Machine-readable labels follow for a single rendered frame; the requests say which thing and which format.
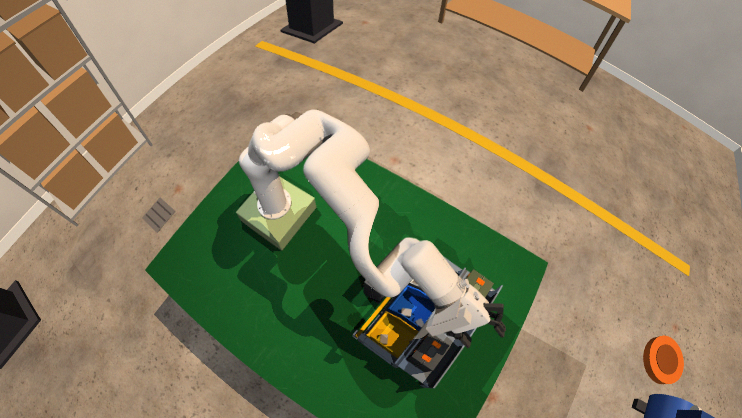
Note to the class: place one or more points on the yellow open bin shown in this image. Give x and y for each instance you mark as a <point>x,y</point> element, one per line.
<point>399,333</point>

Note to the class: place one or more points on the yellow bar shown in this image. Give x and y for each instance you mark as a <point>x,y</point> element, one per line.
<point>372,317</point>

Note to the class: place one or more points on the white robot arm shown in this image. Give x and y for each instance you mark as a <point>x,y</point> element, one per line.
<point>330,169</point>

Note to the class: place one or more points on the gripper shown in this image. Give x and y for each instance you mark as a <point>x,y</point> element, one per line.
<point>478,306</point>

